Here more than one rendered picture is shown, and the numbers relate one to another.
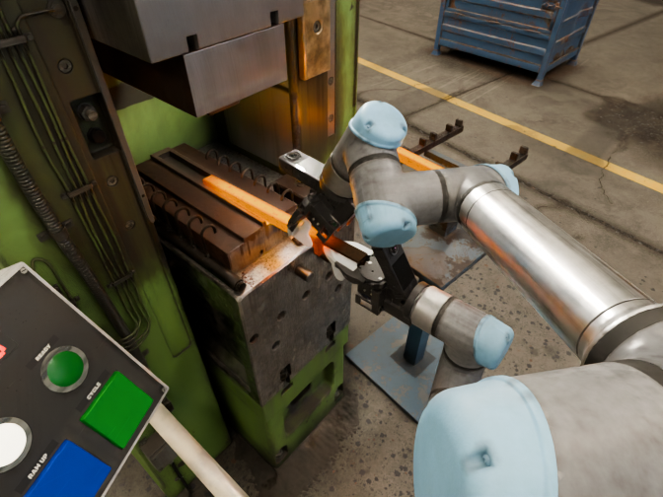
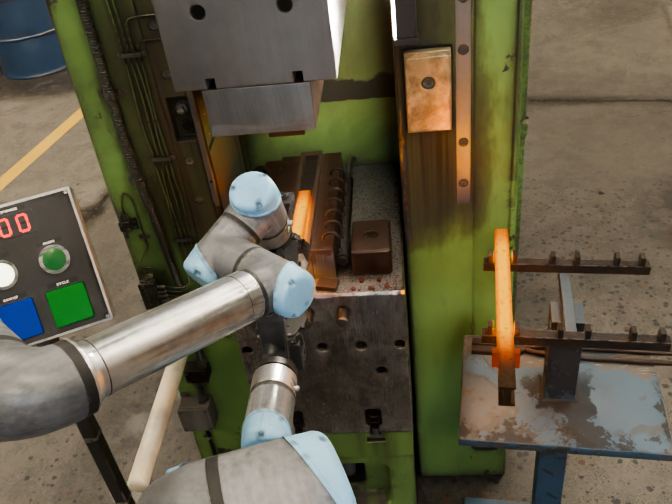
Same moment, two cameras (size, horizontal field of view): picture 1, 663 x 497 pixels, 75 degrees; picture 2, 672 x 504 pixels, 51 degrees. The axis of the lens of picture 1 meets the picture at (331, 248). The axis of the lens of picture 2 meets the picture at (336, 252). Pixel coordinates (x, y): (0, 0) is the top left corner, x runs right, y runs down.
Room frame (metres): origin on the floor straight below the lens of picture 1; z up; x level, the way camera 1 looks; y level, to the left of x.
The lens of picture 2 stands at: (0.13, -0.93, 1.86)
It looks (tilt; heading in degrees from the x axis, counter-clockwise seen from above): 36 degrees down; 57
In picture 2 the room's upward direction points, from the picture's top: 8 degrees counter-clockwise
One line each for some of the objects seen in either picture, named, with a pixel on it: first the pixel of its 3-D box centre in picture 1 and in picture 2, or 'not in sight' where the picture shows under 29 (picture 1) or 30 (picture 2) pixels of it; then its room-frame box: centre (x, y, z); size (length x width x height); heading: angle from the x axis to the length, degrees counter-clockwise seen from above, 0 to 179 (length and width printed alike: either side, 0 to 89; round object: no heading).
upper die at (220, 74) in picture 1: (166, 40); (273, 66); (0.85, 0.30, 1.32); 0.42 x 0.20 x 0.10; 49
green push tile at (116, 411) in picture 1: (117, 409); (70, 304); (0.29, 0.30, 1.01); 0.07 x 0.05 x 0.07; 164
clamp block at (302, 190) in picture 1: (302, 193); (372, 246); (0.89, 0.07, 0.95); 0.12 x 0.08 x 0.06; 49
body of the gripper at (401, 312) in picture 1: (391, 289); (280, 355); (0.53, -0.11, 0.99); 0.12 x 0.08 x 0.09; 50
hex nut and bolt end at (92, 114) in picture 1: (94, 125); (184, 117); (0.66, 0.39, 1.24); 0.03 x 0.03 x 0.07; 49
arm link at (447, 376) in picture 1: (458, 375); not in sight; (0.41, -0.22, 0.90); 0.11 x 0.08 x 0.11; 157
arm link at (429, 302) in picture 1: (431, 308); (276, 385); (0.48, -0.17, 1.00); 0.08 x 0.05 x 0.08; 140
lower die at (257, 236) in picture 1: (204, 199); (297, 210); (0.85, 0.30, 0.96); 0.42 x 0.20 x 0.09; 49
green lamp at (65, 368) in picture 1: (65, 368); (54, 259); (0.31, 0.34, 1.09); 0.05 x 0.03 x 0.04; 139
